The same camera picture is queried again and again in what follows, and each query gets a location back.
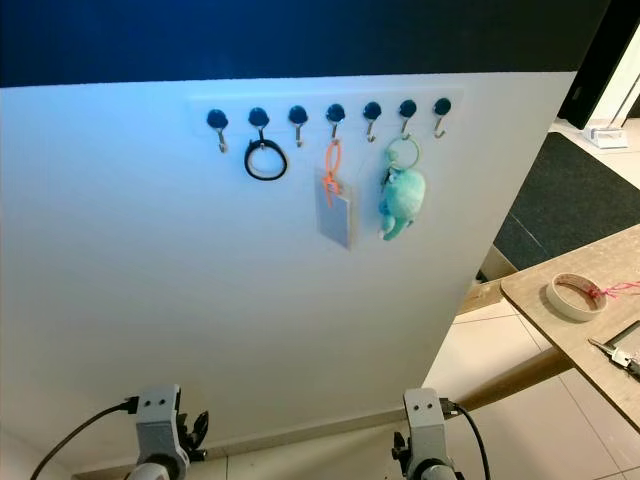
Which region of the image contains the silver keys black cord loop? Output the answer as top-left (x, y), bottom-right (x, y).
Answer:
top-left (588, 338), bottom-right (640, 381)

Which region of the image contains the black magnetic metal hook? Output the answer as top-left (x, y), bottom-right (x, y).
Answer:
top-left (286, 104), bottom-right (309, 149)
top-left (361, 99), bottom-right (384, 144)
top-left (431, 95), bottom-right (454, 139)
top-left (396, 97), bottom-right (419, 141)
top-left (206, 108), bottom-right (229, 155)
top-left (248, 106), bottom-right (271, 149)
top-left (325, 102), bottom-right (348, 143)

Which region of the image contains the white partition board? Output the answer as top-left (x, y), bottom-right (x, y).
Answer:
top-left (0, 72), bottom-right (578, 480)

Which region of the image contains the light wooden table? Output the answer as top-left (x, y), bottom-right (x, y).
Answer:
top-left (453, 224), bottom-right (640, 441)

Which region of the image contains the white tape roll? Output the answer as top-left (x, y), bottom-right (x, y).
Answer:
top-left (546, 272), bottom-right (611, 322)

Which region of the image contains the dark floor rug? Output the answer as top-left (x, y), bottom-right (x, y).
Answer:
top-left (492, 130), bottom-right (640, 273)

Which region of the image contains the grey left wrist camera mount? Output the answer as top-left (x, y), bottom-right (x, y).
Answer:
top-left (135, 385), bottom-right (181, 469)

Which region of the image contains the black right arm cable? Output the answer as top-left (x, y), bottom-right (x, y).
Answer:
top-left (442, 398), bottom-right (492, 480)

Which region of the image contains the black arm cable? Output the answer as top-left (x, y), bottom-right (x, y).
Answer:
top-left (442, 398), bottom-right (492, 480)
top-left (30, 397), bottom-right (139, 480)

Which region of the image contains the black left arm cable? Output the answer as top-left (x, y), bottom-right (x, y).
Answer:
top-left (30, 397), bottom-right (139, 480)

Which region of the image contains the clear badge holder orange strap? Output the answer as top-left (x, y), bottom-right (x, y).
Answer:
top-left (314, 138), bottom-right (359, 252)

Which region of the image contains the teal plush keychain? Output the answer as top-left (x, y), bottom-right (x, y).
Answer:
top-left (377, 137), bottom-right (428, 243)

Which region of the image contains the black loop strap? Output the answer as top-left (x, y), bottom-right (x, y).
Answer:
top-left (244, 139), bottom-right (289, 183)

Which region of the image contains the white door rail base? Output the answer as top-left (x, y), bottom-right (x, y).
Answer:
top-left (582, 120), bottom-right (631, 151)

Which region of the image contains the white door frame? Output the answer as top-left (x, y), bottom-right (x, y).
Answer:
top-left (585, 45), bottom-right (640, 129)

